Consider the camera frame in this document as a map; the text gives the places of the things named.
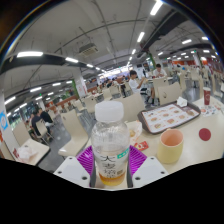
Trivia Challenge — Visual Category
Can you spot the white napkin pile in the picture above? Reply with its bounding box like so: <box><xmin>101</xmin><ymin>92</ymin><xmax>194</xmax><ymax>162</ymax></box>
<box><xmin>16</xmin><ymin>145</ymin><xmax>38</xmax><ymax>162</ymax></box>

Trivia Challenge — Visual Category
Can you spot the printed paper tray liner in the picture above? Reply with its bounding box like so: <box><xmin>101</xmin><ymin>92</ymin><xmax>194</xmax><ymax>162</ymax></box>
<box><xmin>141</xmin><ymin>103</ymin><xmax>196</xmax><ymax>133</ymax></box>

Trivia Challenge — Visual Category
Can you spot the clear white-capped drink bottle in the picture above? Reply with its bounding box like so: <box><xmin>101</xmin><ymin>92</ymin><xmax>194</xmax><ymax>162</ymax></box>
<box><xmin>90</xmin><ymin>100</ymin><xmax>131</xmax><ymax>187</ymax></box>

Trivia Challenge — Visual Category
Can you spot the crumpled white napkin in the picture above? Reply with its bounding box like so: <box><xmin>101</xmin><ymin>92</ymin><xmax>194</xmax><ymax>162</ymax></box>
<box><xmin>175</xmin><ymin>96</ymin><xmax>188</xmax><ymax>108</ymax></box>

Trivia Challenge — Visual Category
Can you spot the yellow cup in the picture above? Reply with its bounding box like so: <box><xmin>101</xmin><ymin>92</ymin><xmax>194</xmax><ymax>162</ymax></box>
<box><xmin>156</xmin><ymin>128</ymin><xmax>185</xmax><ymax>164</ymax></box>

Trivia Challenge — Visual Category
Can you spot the red sauce sachet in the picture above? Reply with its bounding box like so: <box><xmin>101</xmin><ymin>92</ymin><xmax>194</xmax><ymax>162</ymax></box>
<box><xmin>133</xmin><ymin>140</ymin><xmax>150</xmax><ymax>152</ymax></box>

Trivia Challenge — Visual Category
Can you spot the beige chair with oval hole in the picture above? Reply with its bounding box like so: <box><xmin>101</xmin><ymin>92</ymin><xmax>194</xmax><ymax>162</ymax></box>
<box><xmin>158</xmin><ymin>83</ymin><xmax>183</xmax><ymax>106</ymax></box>
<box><xmin>114</xmin><ymin>93</ymin><xmax>146</xmax><ymax>123</ymax></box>

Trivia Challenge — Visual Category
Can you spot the dark food tray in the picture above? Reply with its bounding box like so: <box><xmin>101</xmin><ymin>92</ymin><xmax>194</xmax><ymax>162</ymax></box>
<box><xmin>137</xmin><ymin>101</ymin><xmax>202</xmax><ymax>135</ymax></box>

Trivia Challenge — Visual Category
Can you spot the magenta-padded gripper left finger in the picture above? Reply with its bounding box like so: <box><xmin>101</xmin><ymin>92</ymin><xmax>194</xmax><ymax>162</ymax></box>
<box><xmin>53</xmin><ymin>144</ymin><xmax>98</xmax><ymax>188</ymax></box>

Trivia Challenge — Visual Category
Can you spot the group of beige chairs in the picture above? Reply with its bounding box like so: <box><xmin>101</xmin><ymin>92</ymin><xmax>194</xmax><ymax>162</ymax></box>
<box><xmin>13</xmin><ymin>66</ymin><xmax>224</xmax><ymax>148</ymax></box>

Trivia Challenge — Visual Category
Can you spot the paper food wrapper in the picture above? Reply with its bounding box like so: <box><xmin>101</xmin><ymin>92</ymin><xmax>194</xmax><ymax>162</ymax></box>
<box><xmin>126</xmin><ymin>120</ymin><xmax>144</xmax><ymax>144</ymax></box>

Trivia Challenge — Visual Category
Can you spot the ceiling air conditioner unit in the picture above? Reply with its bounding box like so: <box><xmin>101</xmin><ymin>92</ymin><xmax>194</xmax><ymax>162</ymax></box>
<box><xmin>78</xmin><ymin>43</ymin><xmax>99</xmax><ymax>58</ymax></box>

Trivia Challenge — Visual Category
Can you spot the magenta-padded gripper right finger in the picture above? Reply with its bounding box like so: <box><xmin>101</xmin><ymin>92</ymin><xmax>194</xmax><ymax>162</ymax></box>
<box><xmin>126</xmin><ymin>144</ymin><xmax>169</xmax><ymax>188</ymax></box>

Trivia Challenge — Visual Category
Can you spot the person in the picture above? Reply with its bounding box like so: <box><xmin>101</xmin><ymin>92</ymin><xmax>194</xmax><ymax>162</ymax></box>
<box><xmin>128</xmin><ymin>69</ymin><xmax>148</xmax><ymax>94</ymax></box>
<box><xmin>152</xmin><ymin>63</ymin><xmax>168</xmax><ymax>78</ymax></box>
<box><xmin>30</xmin><ymin>113</ymin><xmax>46</xmax><ymax>136</ymax></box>
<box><xmin>37</xmin><ymin>108</ymin><xmax>54</xmax><ymax>124</ymax></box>

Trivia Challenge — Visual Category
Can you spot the group of ceiling lights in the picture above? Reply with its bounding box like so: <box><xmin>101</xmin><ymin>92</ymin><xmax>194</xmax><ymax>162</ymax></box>
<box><xmin>3</xmin><ymin>0</ymin><xmax>218</xmax><ymax>116</ymax></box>

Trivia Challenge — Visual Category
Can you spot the beige side table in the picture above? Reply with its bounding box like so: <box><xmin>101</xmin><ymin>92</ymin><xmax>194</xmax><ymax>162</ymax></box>
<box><xmin>13</xmin><ymin>138</ymin><xmax>51</xmax><ymax>167</ymax></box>

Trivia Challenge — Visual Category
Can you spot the flat round red coaster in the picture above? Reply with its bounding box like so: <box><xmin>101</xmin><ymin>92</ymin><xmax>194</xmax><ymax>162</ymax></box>
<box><xmin>198</xmin><ymin>127</ymin><xmax>212</xmax><ymax>142</ymax></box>

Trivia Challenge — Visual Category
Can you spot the red paper cup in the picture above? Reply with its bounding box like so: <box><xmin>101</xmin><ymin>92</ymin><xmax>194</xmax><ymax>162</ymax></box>
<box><xmin>202</xmin><ymin>86</ymin><xmax>212</xmax><ymax>106</ymax></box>

